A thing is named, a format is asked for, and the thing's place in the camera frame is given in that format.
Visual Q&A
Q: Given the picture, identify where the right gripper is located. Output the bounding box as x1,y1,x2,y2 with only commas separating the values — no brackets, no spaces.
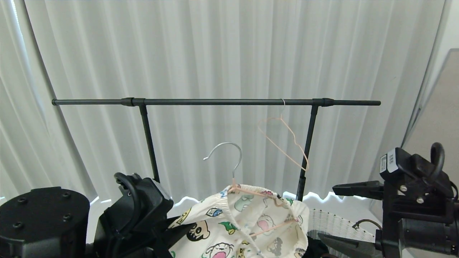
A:
318,179,459,258

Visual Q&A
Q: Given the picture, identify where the cream printed garment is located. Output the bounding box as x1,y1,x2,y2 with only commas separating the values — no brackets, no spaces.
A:
169,185,311,258

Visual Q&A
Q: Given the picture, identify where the pink clothes hanger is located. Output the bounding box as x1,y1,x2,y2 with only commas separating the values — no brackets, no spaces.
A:
257,99,309,172
203,142,300,237

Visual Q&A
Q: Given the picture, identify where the white laundry basket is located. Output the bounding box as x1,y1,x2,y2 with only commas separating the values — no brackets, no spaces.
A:
307,209,383,258

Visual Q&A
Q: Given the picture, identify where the black clothes rack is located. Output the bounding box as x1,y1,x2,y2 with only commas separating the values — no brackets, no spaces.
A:
52,97,381,202

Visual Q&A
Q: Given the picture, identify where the black garment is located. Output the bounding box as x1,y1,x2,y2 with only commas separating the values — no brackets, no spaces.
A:
308,236,329,258

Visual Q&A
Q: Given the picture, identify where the white curtain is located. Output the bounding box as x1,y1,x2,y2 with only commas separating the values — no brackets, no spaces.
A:
0,0,447,209

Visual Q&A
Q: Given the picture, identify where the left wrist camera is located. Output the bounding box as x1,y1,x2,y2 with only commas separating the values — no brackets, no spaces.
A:
94,173,175,258

